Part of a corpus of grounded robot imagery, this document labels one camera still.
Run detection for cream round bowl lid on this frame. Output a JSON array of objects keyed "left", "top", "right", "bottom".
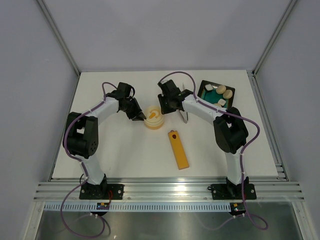
[{"left": 143, "top": 105, "right": 166, "bottom": 126}]

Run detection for round yellow lunch bowl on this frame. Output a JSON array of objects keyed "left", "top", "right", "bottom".
[{"left": 143, "top": 105, "right": 166, "bottom": 131}]

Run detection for metal serving tongs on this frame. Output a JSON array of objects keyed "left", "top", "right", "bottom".
[{"left": 178, "top": 83, "right": 189, "bottom": 124}]

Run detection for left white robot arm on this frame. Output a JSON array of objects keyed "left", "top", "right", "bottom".
[{"left": 62, "top": 82, "right": 146, "bottom": 199}]

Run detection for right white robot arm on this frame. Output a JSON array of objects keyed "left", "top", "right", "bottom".
[{"left": 158, "top": 79, "right": 249, "bottom": 198}]

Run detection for white square rice piece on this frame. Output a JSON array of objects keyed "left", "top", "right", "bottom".
[
  {"left": 218, "top": 99, "right": 226, "bottom": 106},
  {"left": 205, "top": 84, "right": 213, "bottom": 92}
]

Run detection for black food tray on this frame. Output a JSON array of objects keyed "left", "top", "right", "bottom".
[{"left": 197, "top": 80, "right": 236, "bottom": 109}]

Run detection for yellow rectangular cutlery case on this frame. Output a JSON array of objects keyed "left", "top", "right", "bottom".
[{"left": 168, "top": 130, "right": 190, "bottom": 170}]

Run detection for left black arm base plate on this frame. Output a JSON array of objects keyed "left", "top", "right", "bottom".
[{"left": 79, "top": 183, "right": 124, "bottom": 200}]

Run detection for left aluminium frame post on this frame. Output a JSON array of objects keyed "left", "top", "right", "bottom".
[{"left": 35, "top": 0, "right": 81, "bottom": 77}]

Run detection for aluminium frame post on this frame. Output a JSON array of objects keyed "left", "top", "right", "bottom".
[
  {"left": 35, "top": 0, "right": 81, "bottom": 77},
  {"left": 251, "top": 0, "right": 300, "bottom": 77}
]

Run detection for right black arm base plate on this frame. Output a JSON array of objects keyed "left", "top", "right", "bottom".
[{"left": 208, "top": 183, "right": 257, "bottom": 200}]

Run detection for aluminium front rail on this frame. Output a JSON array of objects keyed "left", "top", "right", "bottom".
[{"left": 33, "top": 177, "right": 305, "bottom": 202}]

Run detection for right aluminium side rail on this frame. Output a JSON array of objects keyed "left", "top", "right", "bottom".
[{"left": 246, "top": 70, "right": 291, "bottom": 182}]

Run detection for white slotted cable duct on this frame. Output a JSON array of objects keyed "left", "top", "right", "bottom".
[{"left": 44, "top": 202, "right": 231, "bottom": 213}]

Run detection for right aluminium frame post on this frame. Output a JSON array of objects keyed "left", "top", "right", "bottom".
[{"left": 251, "top": 0, "right": 300, "bottom": 77}]

